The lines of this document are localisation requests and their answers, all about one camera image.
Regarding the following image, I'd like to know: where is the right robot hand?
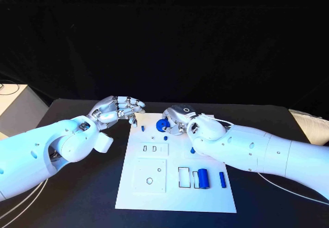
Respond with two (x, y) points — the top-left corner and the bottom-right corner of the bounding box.
(162, 104), (201, 136)

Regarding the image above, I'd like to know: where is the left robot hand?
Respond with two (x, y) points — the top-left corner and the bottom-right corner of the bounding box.
(87, 95), (147, 131)

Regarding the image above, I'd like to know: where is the blue gear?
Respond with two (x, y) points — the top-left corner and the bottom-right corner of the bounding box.
(156, 119), (170, 133)

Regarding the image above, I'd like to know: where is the white task board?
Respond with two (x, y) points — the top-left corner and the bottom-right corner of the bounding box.
(114, 112), (237, 213)

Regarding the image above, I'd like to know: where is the white cabinet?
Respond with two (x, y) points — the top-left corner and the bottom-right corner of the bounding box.
(0, 84), (49, 139)

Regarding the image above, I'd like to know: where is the large blue cylinder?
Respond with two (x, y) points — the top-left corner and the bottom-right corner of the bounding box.
(196, 168), (211, 190)

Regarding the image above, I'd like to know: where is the thin blue cylinder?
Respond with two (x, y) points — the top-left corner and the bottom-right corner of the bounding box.
(219, 171), (228, 189)

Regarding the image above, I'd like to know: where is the white ribbed object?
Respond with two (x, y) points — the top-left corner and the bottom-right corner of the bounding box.
(287, 109), (329, 147)

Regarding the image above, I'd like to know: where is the white cable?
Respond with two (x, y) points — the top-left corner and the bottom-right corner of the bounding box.
(257, 172), (329, 206)
(201, 113), (235, 127)
(0, 182), (43, 217)
(0, 178), (49, 228)

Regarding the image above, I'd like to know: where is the black cable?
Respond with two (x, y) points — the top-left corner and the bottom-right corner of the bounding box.
(0, 79), (20, 96)

